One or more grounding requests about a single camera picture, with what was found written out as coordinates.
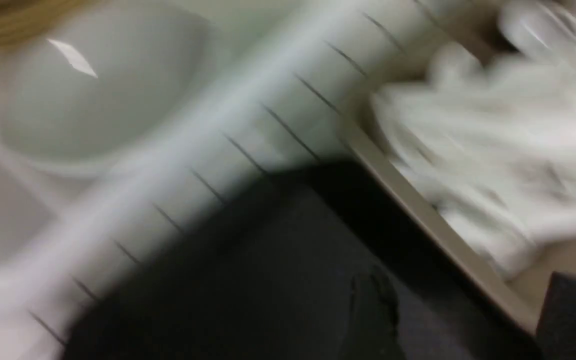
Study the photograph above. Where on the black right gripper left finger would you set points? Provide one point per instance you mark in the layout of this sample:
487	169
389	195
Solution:
372	329

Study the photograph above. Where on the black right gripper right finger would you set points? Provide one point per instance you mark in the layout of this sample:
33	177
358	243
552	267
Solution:
556	330

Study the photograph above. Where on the black plastic serving tray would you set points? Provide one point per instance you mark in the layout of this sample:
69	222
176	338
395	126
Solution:
268	277

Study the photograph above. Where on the pile of white spoons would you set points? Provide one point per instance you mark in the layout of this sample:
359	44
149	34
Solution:
494	146

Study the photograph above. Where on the brown plastic spoon bin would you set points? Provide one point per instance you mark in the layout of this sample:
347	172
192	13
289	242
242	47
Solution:
519	301

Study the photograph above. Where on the large white plastic tub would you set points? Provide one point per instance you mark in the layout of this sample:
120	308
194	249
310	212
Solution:
273	104

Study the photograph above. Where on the stack of white dishes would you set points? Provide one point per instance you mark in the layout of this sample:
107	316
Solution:
99	91

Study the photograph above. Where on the stack of yellow bowls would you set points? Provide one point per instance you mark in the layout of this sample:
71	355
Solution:
23	20

